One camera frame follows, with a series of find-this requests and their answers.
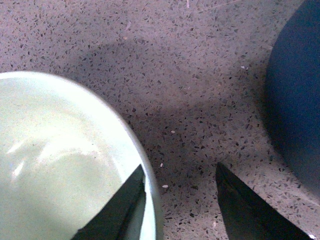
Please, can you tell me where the blue saucepan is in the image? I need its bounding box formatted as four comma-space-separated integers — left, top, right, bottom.
264, 0, 320, 196

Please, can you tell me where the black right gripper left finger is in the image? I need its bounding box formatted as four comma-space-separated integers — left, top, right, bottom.
72, 165, 146, 240

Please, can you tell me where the green bowl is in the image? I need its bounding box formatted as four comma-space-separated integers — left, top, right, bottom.
0, 71, 164, 240

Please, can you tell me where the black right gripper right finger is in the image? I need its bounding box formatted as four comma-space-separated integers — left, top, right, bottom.
215, 162, 311, 240

